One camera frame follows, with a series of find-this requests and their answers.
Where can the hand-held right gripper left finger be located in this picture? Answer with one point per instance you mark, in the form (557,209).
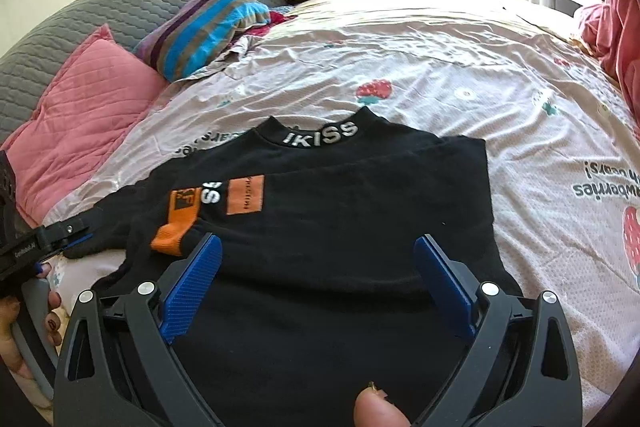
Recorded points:
(192,289)

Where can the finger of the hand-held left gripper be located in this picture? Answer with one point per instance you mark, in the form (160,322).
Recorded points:
(60,234)

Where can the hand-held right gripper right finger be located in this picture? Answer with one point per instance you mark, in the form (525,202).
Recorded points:
(445,287)

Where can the black shirt with orange patches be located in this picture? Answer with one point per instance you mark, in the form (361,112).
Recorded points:
(325,217)

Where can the person's left hand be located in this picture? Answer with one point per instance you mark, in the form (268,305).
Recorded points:
(54,322)

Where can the colourful patterned cloth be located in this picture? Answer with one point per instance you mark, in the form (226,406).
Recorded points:
(280,14)

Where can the pink quilted pillow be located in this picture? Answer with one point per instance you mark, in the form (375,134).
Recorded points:
(85,117)

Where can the grey quilted headboard cover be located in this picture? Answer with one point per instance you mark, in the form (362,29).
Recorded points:
(100,2)

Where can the pink blanket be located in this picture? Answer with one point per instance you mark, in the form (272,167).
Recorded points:
(617,32)

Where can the striped blue brown pillow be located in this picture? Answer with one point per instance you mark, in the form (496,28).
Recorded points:
(205,27)

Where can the pink printed bed sheet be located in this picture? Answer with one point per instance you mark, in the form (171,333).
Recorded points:
(450,72)

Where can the person's right hand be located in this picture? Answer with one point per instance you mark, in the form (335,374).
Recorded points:
(380,409)

